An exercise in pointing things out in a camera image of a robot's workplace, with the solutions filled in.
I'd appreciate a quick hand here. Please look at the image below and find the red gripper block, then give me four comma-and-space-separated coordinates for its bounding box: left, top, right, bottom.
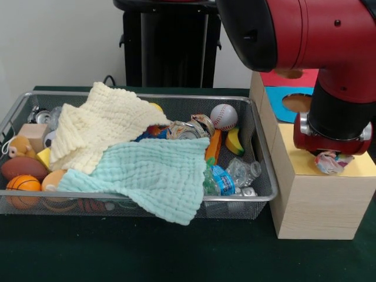
293, 113, 373, 156

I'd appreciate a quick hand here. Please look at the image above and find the white baseball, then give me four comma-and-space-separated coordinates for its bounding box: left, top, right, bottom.
210, 103, 239, 132

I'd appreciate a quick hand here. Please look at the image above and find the crushed silver can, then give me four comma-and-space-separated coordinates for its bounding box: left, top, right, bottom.
167, 120, 206, 141

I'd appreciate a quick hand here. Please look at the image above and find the dark green table cloth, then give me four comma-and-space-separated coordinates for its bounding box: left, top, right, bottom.
0, 85, 376, 282

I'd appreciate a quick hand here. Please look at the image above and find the peach foam ball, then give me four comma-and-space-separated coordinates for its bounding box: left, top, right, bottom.
41, 169, 68, 203

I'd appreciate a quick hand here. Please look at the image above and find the small orange basketball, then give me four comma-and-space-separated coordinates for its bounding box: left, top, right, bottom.
5, 174, 42, 210

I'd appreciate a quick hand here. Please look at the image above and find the crushed bottle with blue label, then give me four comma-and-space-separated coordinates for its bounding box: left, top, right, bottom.
204, 163, 237, 196

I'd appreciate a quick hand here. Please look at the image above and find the plain wooden cube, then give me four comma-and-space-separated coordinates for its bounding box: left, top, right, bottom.
18, 123, 51, 153

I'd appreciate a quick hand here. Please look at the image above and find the small brown football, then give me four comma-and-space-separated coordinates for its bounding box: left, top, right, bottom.
1, 156, 49, 182

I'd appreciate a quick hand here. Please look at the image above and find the wooden box with three holes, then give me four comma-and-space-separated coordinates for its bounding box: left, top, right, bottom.
249, 69, 376, 240

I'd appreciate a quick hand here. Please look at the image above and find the colourful dotted cloth bag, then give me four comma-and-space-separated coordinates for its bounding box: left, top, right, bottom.
314, 151, 355, 176

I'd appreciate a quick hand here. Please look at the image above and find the mint waffle cloth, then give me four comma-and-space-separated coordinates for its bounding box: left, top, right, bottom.
57, 137, 212, 226

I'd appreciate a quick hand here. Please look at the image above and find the brown plush monkey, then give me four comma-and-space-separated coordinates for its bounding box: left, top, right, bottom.
7, 135, 38, 159

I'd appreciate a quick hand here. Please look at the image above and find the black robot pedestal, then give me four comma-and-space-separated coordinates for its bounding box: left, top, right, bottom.
113, 0, 224, 88

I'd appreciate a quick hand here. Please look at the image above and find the yellow foam block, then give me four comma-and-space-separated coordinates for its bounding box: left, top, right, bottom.
35, 147, 53, 170

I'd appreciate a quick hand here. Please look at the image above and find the cream waffle cloth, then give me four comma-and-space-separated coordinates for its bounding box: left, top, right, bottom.
49, 81, 173, 174

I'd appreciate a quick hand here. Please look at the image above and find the yellow foam banana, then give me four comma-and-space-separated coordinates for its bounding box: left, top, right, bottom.
224, 126, 245, 156

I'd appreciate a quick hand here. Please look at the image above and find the orange toy carrot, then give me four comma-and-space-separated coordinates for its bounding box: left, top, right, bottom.
204, 129, 223, 165

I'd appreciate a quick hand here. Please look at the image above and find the clear crushed bottle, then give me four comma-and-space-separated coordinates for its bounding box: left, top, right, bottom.
225, 157, 263, 189

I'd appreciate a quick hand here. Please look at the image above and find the crushed printed can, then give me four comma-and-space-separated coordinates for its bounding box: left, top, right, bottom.
190, 113, 216, 137

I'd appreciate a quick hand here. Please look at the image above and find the shallow wire mesh bin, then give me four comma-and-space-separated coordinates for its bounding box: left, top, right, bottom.
0, 90, 279, 220

